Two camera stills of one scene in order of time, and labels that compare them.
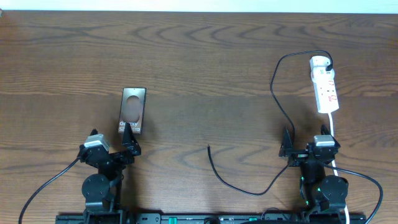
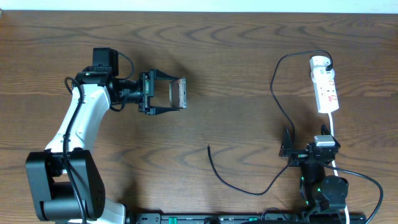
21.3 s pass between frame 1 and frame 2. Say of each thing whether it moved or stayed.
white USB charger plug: stayed
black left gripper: moved
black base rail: stayed
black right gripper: stayed
